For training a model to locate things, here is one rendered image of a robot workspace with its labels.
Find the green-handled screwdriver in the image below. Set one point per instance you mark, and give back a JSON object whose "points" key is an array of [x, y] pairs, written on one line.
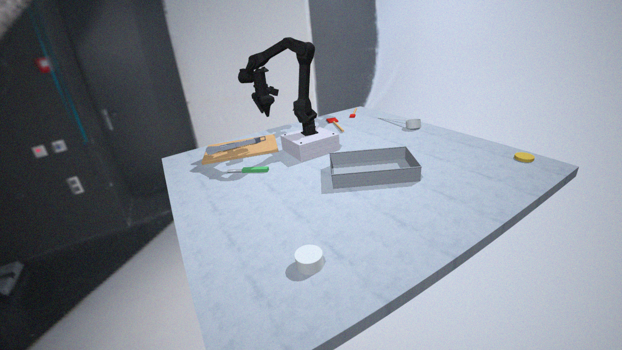
{"points": [[250, 169]]}

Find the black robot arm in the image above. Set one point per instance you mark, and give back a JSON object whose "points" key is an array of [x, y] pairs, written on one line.
{"points": [[304, 53]]}

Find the yellow flat disc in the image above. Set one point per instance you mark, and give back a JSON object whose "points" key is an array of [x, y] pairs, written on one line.
{"points": [[524, 157]]}

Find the white cylinder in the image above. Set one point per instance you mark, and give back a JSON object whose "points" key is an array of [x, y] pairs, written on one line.
{"points": [[309, 259]]}

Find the light wooden board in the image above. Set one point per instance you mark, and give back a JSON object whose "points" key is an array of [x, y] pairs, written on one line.
{"points": [[264, 147]]}

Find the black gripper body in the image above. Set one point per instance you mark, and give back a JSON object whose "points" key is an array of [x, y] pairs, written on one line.
{"points": [[260, 93]]}

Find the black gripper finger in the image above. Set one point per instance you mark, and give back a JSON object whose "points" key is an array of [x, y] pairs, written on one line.
{"points": [[258, 105], [266, 108]]}

